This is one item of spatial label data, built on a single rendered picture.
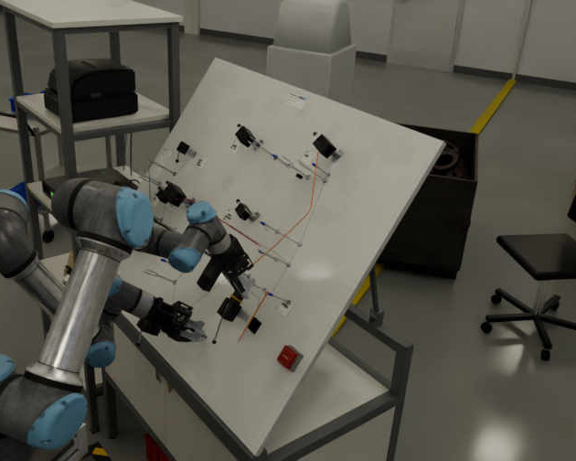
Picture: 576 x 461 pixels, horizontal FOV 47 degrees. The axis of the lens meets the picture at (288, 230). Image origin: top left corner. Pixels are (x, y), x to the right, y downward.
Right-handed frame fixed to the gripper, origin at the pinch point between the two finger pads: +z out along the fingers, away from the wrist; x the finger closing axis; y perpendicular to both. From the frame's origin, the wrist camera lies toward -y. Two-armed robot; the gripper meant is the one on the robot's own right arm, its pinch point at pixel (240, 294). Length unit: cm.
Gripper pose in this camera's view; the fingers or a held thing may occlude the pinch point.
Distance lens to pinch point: 200.9
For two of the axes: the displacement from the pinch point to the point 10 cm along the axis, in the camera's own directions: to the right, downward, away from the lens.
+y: 7.5, -6.1, 2.6
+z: 3.3, 6.8, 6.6
